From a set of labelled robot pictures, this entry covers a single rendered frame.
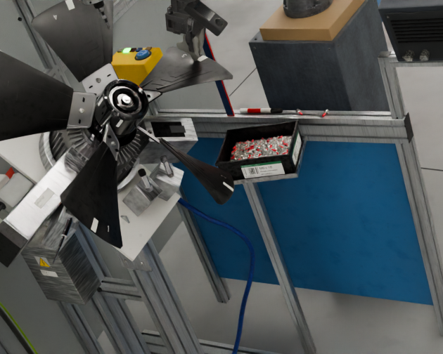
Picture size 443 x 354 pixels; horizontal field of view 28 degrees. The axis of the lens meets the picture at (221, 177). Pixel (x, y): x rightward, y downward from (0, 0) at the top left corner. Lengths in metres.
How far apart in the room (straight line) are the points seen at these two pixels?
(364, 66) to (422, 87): 1.45
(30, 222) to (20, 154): 0.28
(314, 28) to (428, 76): 1.72
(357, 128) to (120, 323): 0.97
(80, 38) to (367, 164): 0.90
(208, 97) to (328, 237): 1.21
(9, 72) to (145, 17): 1.44
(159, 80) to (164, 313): 0.70
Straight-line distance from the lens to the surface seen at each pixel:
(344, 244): 2.86
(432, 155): 3.75
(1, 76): 2.13
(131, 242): 2.33
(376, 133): 2.49
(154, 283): 2.55
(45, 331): 3.16
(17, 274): 3.02
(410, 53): 2.27
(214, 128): 2.73
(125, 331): 2.85
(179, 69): 2.38
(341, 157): 2.61
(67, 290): 2.59
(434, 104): 4.06
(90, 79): 2.28
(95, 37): 2.31
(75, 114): 2.19
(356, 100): 2.73
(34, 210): 2.14
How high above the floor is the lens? 2.19
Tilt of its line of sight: 33 degrees down
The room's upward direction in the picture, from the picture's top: 21 degrees counter-clockwise
